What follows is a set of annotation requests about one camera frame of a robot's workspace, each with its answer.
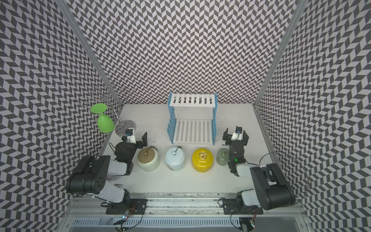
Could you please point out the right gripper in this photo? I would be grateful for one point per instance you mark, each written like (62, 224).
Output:
(226, 137)

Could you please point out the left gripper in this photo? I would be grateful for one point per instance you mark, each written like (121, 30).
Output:
(144, 141)

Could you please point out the cream canister brown lid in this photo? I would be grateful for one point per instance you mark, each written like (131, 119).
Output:
(148, 159)

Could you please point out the green tea canister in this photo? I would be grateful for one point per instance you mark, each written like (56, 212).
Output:
(223, 156)

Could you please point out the light blue tea canister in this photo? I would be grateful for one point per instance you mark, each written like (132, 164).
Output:
(175, 158)

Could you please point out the yellow tea canister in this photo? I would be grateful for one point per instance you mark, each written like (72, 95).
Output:
(202, 160)

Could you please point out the blue white slatted shelf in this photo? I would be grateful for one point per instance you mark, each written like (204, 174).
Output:
(192, 118)

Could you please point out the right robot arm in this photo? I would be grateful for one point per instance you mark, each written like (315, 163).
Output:
(270, 187)

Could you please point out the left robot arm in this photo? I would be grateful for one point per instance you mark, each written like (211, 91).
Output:
(90, 175)

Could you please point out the green plastic wine glass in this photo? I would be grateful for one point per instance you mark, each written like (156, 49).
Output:
(105, 123)

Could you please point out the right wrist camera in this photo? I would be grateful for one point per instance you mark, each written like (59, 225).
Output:
(237, 134)

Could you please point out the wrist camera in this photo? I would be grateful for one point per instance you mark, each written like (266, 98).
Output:
(237, 134)
(129, 136)

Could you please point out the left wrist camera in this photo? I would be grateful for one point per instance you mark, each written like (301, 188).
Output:
(129, 136)

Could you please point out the chrome wire glass rack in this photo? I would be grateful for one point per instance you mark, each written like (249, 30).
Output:
(115, 105)

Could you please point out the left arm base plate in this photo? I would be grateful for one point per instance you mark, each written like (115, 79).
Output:
(136, 206)

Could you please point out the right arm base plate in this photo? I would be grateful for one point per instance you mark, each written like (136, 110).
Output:
(233, 206)

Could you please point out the aluminium front rail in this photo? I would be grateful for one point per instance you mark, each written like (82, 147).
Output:
(158, 205)

